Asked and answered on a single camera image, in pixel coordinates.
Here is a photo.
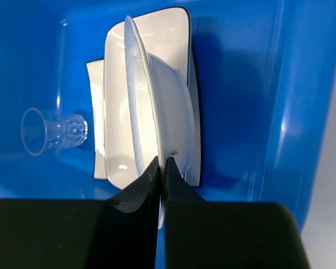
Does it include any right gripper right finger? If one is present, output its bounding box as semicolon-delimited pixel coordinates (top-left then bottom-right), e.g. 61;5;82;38
164;157;310;268

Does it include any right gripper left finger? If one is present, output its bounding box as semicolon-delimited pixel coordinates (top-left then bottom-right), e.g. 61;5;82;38
0;159;160;268

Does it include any white round bowl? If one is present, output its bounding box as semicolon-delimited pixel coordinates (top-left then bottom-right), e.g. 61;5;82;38
124;15;197;228

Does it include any clear plastic cup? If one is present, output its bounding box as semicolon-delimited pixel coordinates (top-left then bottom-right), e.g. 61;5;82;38
20;108;88;156

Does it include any large square white plate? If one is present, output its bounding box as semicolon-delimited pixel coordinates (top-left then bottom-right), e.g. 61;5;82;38
85;53;203;187

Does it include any small rectangular white dish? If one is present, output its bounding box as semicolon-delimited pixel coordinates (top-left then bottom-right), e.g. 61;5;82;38
104;7;191;189

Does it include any blue plastic bin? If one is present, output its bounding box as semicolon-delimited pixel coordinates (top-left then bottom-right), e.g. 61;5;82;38
0;1;336;228

